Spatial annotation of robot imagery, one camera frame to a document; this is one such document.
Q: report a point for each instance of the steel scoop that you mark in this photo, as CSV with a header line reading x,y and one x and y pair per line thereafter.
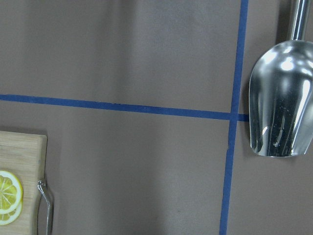
x,y
281,93

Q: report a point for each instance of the bamboo cutting board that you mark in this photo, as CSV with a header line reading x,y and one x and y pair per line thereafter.
x,y
24,156

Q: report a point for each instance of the lemon slice stack upper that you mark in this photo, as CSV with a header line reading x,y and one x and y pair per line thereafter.
x,y
11,193

